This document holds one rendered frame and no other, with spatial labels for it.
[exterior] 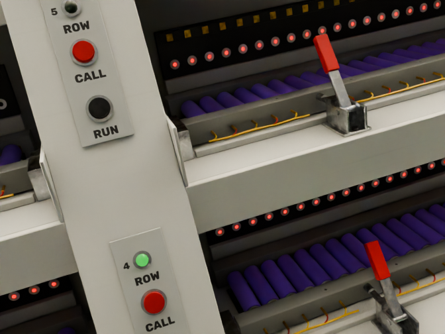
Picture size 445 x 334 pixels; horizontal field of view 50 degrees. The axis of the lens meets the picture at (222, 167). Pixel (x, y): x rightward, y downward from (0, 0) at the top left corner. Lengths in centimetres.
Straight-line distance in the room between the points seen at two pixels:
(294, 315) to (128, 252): 19
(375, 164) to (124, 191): 22
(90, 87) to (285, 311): 27
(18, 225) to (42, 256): 3
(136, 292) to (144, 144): 11
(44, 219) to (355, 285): 30
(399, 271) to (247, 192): 21
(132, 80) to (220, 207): 12
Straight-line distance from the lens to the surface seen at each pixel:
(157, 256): 38
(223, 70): 56
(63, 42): 39
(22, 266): 40
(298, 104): 48
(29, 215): 41
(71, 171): 38
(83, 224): 38
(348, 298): 52
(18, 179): 45
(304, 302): 49
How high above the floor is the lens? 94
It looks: 4 degrees down
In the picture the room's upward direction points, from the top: 15 degrees counter-clockwise
